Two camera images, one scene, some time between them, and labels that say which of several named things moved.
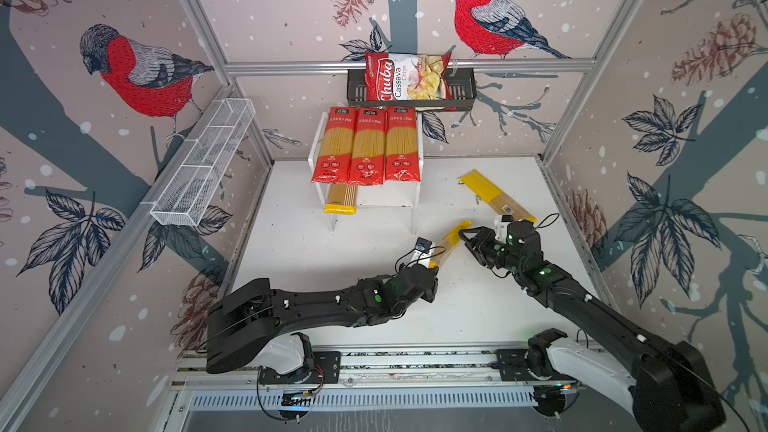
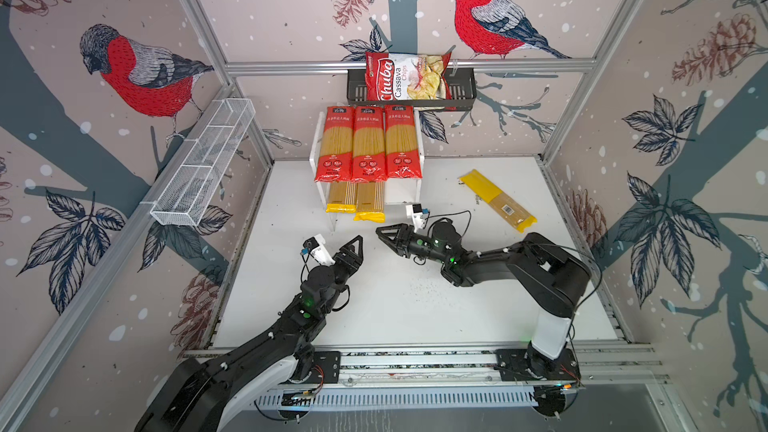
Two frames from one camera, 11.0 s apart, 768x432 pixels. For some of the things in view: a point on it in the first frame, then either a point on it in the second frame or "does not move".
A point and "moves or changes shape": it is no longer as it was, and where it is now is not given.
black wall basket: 462,92 does not move
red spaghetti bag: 402,160 does not move
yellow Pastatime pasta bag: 341,199 does not move
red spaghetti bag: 335,160 does not move
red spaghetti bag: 368,158 does not move
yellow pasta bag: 494,196 does not move
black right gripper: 478,241 to 405,241
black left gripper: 430,294 to 353,260
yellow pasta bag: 451,239 moves or changes shape
